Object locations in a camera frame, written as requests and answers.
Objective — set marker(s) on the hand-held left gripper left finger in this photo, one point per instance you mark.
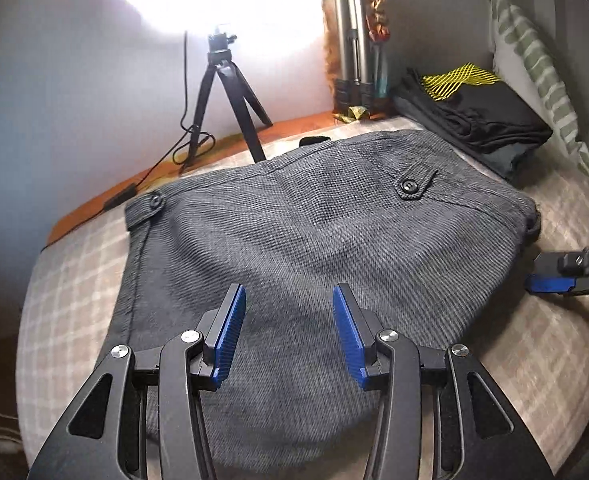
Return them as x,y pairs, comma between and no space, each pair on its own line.
230,330

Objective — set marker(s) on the folded silver tripod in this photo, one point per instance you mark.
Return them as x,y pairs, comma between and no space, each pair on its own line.
352,35

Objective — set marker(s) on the red gold action figure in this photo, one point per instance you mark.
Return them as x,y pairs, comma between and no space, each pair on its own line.
377,12

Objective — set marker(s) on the grey woven pants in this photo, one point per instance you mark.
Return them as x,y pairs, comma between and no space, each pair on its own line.
319,240

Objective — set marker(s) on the small black tripod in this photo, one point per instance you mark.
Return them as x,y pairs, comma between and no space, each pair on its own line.
229,90

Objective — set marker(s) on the green striped white pillow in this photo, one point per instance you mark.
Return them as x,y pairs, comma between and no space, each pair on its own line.
539,70

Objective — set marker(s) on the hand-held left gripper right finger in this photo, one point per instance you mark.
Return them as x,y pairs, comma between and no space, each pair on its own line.
348,330

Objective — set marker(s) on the yellow black patterned cloth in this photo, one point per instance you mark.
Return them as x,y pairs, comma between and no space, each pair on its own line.
457,81

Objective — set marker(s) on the stack of folded dark clothes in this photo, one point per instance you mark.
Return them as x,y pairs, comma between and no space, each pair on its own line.
469,120

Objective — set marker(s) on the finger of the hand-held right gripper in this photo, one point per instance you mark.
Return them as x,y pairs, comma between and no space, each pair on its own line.
549,280

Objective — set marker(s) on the wooden bed frame edge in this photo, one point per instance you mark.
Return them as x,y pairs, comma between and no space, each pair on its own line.
174,160

